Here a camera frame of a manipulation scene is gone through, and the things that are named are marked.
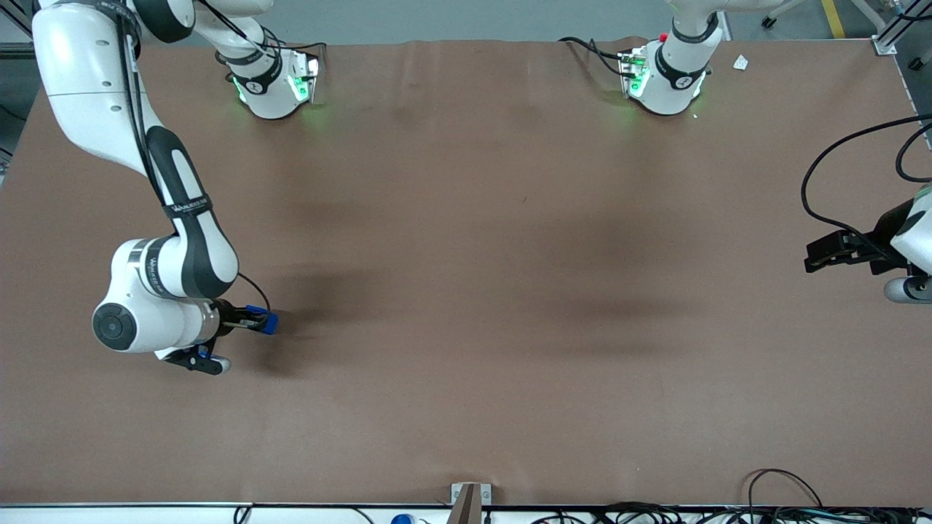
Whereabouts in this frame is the metal mounting bracket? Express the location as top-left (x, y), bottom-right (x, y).
top-left (451, 483), bottom-right (493, 507)

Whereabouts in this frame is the black base cable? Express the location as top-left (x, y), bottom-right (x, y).
top-left (215, 0), bottom-right (326, 74)
top-left (559, 36), bottom-right (638, 77)

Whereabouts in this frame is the white stand leg with caster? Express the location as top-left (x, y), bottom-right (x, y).
top-left (757, 0), bottom-right (813, 30)

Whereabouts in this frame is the black arched cable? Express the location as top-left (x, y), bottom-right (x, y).
top-left (746, 469), bottom-right (825, 510)

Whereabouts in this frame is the black right base cable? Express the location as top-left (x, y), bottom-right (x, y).
top-left (215, 0), bottom-right (326, 74)

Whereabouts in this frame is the tangled black cable bundle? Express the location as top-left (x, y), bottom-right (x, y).
top-left (532, 501), bottom-right (932, 524)

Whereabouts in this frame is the long black looped cable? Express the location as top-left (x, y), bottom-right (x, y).
top-left (801, 114), bottom-right (932, 270)

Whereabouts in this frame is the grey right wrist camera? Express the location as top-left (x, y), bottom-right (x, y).
top-left (162, 346), bottom-right (232, 376)

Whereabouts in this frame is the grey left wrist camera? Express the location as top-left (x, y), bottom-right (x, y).
top-left (883, 275), bottom-right (932, 303)

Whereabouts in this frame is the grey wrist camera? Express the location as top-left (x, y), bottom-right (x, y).
top-left (162, 346), bottom-right (232, 376)
top-left (883, 275), bottom-right (932, 303)

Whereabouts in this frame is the short black looped cable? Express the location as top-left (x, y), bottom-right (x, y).
top-left (896, 122), bottom-right (932, 183)

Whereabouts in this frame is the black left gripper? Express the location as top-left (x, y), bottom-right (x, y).
top-left (805, 199), bottom-right (917, 276)

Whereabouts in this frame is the brown table cover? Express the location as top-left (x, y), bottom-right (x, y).
top-left (0, 36), bottom-right (932, 508)

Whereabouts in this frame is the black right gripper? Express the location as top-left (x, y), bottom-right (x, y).
top-left (213, 297), bottom-right (267, 338)

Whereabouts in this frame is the aluminium frame post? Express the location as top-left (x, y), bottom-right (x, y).
top-left (0, 0), bottom-right (37, 60)
top-left (870, 0), bottom-right (932, 57)

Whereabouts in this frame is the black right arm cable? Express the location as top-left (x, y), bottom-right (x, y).
top-left (116, 15), bottom-right (272, 314)

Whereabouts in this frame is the black left base cable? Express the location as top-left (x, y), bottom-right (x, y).
top-left (559, 36), bottom-right (638, 77)

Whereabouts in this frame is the blue plastic part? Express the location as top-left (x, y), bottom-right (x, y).
top-left (246, 305), bottom-right (280, 336)

